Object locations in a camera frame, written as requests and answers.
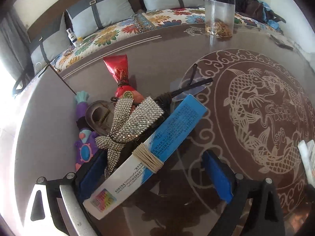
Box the blue white toothpaste box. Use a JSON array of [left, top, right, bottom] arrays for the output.
[[83, 95, 207, 220]]

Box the purple toy wand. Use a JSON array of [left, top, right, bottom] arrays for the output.
[[75, 91, 99, 171]]

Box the rhinestone bow hair clip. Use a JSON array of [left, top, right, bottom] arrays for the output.
[[95, 97, 164, 178]]

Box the red foil pouch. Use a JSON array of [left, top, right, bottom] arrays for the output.
[[103, 55, 144, 103]]

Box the white cardboard sorting box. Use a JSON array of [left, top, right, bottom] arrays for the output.
[[1, 67, 77, 235]]

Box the round metal tin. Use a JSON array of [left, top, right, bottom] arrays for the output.
[[85, 100, 114, 135]]

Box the grey cushion far left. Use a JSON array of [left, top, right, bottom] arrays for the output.
[[29, 12, 70, 74]]

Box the white pump bottle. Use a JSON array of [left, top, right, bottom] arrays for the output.
[[66, 28, 77, 47]]

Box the grey curtain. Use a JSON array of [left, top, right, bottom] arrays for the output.
[[1, 8, 32, 80]]

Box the brown sofa with floral cover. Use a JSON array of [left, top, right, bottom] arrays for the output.
[[12, 0, 296, 94]]

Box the clear plastic jar black lid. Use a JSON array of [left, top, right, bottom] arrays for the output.
[[205, 0, 235, 38]]

